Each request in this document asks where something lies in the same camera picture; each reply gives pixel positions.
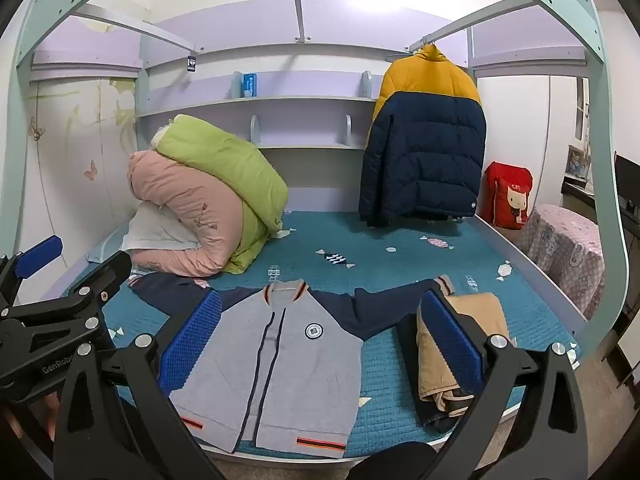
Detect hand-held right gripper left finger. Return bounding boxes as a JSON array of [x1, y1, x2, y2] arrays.
[[52, 289, 226, 480]]

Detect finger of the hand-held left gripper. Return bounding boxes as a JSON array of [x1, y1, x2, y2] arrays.
[[0, 251, 133, 342], [0, 235, 64, 307]]

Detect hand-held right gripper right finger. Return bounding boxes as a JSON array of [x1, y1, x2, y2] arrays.
[[421, 289, 597, 480]]

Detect grey and navy jacket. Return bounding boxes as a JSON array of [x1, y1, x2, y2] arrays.
[[127, 276, 457, 460]]

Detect clothes hanger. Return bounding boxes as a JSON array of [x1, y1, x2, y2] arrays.
[[385, 42, 443, 64]]

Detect folded khaki pants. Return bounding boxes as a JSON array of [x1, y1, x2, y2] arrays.
[[416, 292, 512, 403]]

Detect white pillow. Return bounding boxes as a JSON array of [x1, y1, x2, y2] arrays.
[[121, 202, 202, 254]]

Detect teal bed sheet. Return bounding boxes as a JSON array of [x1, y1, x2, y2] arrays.
[[65, 209, 583, 461]]

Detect pink quilt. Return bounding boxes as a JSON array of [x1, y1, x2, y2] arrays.
[[126, 150, 247, 279]]

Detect polka dot cloth cover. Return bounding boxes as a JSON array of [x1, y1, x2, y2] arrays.
[[520, 203, 607, 322]]

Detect red cartoon bag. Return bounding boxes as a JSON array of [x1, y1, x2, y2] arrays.
[[482, 161, 535, 231]]

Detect green quilt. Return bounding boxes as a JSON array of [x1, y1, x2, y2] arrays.
[[152, 114, 290, 276]]

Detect yellow and navy puffer jacket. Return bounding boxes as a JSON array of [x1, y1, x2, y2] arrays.
[[358, 43, 488, 227]]

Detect black monitor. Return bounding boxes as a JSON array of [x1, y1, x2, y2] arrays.
[[613, 152, 640, 222]]

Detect purple headboard shelf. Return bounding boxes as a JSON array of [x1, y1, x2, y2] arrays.
[[134, 39, 477, 211]]

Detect grey support rod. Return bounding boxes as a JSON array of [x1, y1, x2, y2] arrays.
[[289, 0, 312, 44]]

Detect picture frame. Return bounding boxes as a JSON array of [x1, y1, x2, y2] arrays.
[[564, 144, 592, 182]]

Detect grey clothes rail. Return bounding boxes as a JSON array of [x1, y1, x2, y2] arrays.
[[409, 0, 532, 55], [74, 2, 197, 57]]

